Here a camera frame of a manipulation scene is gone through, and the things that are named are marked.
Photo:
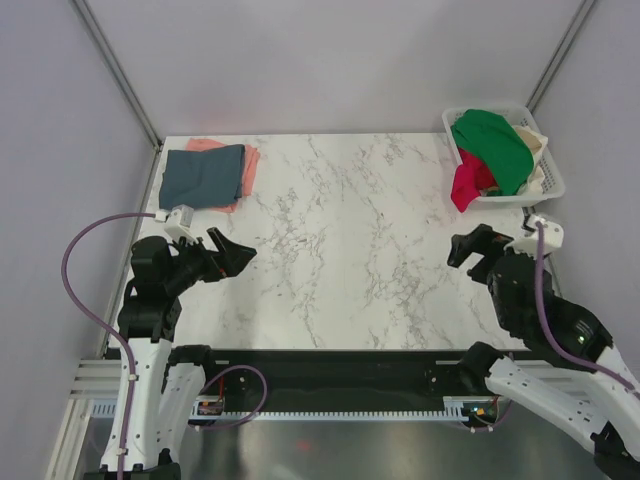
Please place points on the cream white t shirt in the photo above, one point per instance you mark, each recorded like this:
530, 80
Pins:
532, 185

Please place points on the aluminium frame post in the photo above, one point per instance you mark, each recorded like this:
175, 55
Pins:
562, 50
106, 53

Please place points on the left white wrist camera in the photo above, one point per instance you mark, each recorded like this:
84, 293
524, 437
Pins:
176, 223

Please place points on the white slotted cable duct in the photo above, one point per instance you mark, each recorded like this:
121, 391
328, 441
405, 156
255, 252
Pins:
446, 409

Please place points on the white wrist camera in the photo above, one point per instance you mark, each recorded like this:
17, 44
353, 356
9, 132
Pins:
542, 236
176, 223

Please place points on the magenta t shirt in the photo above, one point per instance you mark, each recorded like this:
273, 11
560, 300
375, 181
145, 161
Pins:
471, 178

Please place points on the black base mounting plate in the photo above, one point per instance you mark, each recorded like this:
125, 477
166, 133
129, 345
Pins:
250, 379

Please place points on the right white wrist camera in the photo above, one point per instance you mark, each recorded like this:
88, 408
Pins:
542, 236

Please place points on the beige t shirt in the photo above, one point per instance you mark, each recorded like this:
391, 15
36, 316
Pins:
535, 142

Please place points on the right aluminium frame post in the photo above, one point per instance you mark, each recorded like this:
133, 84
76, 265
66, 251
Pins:
562, 50

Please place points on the green polo shirt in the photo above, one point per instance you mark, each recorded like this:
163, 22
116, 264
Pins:
489, 137

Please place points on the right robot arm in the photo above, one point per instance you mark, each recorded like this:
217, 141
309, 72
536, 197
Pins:
565, 335

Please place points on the white plastic laundry basket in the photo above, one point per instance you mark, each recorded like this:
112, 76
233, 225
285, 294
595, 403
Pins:
553, 186

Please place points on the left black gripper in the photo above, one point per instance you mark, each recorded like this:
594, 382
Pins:
218, 265

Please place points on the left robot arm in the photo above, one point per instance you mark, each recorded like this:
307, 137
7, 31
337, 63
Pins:
159, 384

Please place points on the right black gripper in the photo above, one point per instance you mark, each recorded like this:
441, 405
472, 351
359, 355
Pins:
482, 238

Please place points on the folded blue-grey t shirt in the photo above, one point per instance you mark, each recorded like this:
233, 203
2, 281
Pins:
202, 179

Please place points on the left aluminium frame post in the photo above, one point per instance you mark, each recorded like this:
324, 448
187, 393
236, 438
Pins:
106, 53

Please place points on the folded salmon t shirt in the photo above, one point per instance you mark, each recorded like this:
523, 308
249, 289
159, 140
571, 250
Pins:
251, 159

